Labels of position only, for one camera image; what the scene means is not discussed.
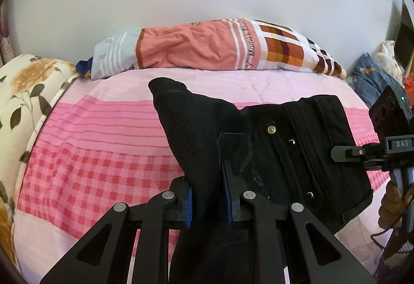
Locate cream floral quilt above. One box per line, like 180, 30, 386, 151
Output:
0, 54, 80, 265

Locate white floral cloth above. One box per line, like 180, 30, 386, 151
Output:
370, 41, 405, 77

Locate person's right hand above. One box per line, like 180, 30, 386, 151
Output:
378, 184, 405, 231

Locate black pants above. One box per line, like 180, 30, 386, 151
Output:
148, 77, 374, 284

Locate blue plaid cloth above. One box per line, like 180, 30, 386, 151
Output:
352, 53, 405, 108

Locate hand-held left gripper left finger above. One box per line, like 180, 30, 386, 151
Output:
39, 176, 195, 284

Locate pink checked bed sheet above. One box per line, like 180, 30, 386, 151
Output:
13, 69, 392, 284

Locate striped plaid pillow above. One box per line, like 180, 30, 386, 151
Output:
91, 17, 347, 81

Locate dark blue cloth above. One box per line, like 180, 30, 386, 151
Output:
76, 57, 95, 78

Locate black cable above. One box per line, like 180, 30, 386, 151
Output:
370, 226, 399, 250

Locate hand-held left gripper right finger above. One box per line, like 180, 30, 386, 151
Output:
221, 161, 377, 284

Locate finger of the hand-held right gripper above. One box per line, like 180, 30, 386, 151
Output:
330, 145, 366, 162

